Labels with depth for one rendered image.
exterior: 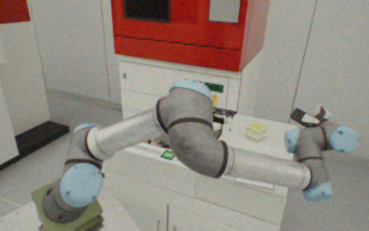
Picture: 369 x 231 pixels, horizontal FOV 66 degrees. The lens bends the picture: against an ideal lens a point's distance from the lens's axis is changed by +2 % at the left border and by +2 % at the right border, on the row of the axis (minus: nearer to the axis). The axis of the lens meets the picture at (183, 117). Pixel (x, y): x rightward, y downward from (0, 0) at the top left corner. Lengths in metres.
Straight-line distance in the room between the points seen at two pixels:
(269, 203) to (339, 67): 2.13
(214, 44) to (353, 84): 1.86
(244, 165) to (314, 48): 2.41
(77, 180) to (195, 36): 1.01
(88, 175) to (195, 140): 0.40
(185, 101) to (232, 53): 0.88
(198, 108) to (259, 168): 0.22
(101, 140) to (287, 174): 0.55
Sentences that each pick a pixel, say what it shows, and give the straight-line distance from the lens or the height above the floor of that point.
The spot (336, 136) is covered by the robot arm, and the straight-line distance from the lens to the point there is 0.92.
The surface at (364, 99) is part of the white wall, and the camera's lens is 3.19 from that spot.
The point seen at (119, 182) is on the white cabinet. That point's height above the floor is 0.76.
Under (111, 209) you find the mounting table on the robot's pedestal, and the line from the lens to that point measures 1.22.
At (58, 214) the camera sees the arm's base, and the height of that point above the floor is 0.94.
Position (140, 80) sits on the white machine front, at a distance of 1.88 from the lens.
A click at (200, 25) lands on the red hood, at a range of 1.57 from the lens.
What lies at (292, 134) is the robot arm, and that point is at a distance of 0.92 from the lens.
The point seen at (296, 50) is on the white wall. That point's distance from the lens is 3.05.
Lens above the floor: 1.64
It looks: 25 degrees down
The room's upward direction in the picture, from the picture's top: 2 degrees clockwise
